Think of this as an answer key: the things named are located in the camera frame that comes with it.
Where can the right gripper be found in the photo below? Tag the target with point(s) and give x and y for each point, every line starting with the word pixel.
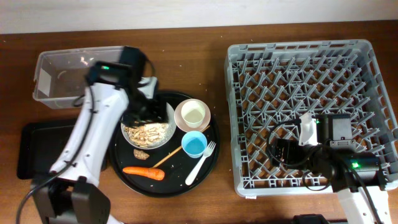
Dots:
pixel 291 147

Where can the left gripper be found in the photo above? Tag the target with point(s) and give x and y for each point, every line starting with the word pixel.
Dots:
pixel 158 113

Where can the food scraps pile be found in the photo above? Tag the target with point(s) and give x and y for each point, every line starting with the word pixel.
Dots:
pixel 146 136

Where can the grey plate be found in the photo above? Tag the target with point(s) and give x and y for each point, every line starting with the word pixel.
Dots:
pixel 170 122

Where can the pink bowl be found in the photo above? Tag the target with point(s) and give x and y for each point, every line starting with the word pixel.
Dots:
pixel 182 125

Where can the brown food chunk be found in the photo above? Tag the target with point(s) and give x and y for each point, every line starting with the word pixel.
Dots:
pixel 141 155

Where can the blue cup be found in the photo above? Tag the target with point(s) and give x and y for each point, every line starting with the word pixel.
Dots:
pixel 194 143

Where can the orange carrot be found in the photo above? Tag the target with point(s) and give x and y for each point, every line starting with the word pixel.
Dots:
pixel 152 173

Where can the white cup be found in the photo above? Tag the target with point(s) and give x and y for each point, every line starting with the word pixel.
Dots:
pixel 193 113

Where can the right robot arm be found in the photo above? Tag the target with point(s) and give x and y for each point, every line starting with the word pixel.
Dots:
pixel 326 147

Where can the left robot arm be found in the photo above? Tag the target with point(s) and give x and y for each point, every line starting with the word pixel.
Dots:
pixel 116 93

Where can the grey dishwasher rack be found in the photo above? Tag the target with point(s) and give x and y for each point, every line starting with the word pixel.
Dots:
pixel 275 82

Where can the round black tray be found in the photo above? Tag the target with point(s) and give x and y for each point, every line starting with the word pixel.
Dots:
pixel 176 168

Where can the wooden chopstick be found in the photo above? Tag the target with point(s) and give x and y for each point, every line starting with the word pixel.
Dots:
pixel 173 152

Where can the white plastic fork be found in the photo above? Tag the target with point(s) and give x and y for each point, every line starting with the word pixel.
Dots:
pixel 207 153

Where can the clear plastic bin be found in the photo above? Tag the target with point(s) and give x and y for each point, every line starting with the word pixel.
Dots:
pixel 60 74

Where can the black rectangular tray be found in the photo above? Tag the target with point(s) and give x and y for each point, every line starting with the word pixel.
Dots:
pixel 40 146

